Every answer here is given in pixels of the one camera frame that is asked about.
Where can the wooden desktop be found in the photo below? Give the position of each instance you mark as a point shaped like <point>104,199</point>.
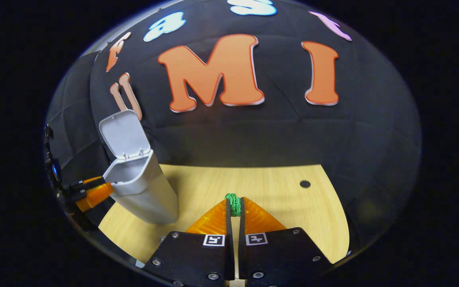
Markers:
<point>277,199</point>

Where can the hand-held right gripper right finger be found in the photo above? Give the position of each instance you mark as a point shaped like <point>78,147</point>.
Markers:
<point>241,225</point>

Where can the white desktop garbage bin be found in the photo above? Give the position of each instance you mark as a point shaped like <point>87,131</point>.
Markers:
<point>150,191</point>

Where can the black backdrop cloth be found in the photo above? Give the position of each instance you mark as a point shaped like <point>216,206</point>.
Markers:
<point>293,131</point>

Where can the green paper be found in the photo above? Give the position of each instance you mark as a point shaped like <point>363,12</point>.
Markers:
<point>233,204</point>

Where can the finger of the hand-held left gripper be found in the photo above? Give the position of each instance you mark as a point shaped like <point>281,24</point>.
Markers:
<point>96,194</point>

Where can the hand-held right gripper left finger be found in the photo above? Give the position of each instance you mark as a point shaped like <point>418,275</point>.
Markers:
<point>228,223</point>

